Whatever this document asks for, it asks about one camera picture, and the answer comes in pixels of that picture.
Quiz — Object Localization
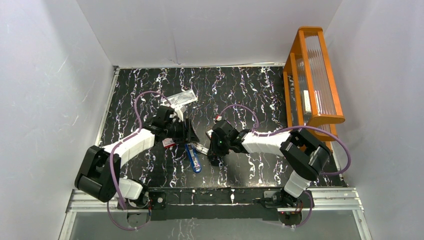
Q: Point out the red white staple box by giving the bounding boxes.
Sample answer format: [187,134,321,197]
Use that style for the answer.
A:
[162,138,176,148]

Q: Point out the silver staple strips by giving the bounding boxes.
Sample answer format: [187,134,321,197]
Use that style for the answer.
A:
[205,129,213,139]

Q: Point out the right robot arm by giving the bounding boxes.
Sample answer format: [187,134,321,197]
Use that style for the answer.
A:
[207,120,332,207]

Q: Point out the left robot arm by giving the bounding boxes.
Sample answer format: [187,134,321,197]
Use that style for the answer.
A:
[74,105,200,208]

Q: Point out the white plastic package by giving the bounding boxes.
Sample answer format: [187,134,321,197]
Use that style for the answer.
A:
[167,89,198,106]

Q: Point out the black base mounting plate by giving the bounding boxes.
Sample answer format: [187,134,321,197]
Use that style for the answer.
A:
[127,187,315,225]

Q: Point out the orange wooden rack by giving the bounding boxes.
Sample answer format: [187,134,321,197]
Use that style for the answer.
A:
[282,26,346,135]

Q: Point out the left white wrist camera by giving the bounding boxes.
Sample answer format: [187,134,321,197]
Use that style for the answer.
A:
[170,104,187,123]

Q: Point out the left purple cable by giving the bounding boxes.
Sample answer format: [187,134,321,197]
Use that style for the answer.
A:
[105,90,173,231]

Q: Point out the purple cable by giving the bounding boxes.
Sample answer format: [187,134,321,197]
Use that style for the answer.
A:
[215,104,352,228]
[105,90,173,231]

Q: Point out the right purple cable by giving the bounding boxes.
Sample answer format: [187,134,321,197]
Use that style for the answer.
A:
[215,104,352,228]

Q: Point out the aluminium frame rail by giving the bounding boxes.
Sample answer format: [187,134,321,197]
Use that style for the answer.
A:
[59,187,372,240]

